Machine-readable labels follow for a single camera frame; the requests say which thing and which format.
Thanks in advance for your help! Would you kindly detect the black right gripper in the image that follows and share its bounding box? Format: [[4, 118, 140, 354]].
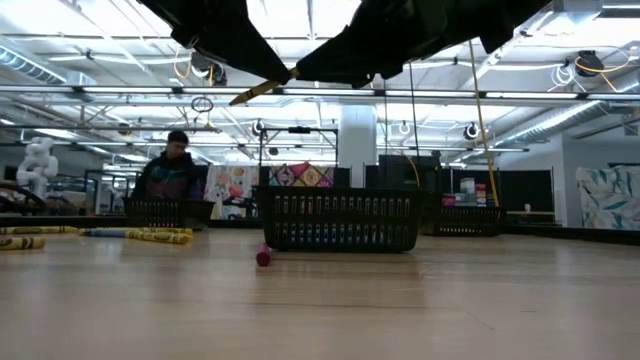
[[294, 0, 555, 91]]

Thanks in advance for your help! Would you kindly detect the long ceiling light bar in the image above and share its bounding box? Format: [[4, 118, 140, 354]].
[[0, 83, 640, 103]]

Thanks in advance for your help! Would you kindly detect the black plastic mesh basket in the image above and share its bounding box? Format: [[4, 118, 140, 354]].
[[122, 197, 217, 231], [423, 204, 507, 238], [256, 184, 426, 254]]

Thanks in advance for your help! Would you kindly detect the black metal rack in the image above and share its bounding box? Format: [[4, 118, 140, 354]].
[[257, 125, 340, 221]]

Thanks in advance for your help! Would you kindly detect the floral patterned cloth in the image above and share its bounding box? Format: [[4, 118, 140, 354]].
[[203, 165, 261, 220]]

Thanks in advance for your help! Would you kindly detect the person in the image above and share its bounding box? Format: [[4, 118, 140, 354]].
[[130, 129, 206, 201]]

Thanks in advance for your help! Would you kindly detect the magenta crayon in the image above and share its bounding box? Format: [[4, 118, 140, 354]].
[[255, 242, 273, 268]]

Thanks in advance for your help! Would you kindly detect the blue white patterned cloth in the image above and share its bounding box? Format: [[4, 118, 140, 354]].
[[574, 164, 640, 231]]

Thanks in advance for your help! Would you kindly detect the colourful patchwork quilt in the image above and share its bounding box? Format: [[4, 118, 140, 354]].
[[267, 161, 337, 189]]

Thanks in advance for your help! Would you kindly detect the black hanging cable ring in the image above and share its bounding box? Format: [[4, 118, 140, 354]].
[[190, 95, 215, 114]]

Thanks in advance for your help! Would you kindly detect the blue crayon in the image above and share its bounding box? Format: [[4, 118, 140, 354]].
[[82, 228, 136, 239]]

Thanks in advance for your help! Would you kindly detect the white building column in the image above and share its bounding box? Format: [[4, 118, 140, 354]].
[[338, 103, 379, 189]]

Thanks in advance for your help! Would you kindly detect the stack of coloured boxes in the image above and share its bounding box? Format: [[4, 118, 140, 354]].
[[443, 177, 489, 207]]

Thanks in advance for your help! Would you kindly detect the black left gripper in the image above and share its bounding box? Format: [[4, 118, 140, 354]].
[[137, 0, 295, 86]]

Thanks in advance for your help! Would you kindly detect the silver ceiling duct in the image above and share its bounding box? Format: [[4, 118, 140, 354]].
[[0, 44, 69, 86], [492, 82, 640, 149]]

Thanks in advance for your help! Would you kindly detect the yellow hanging cable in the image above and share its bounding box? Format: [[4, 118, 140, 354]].
[[468, 39, 501, 207]]

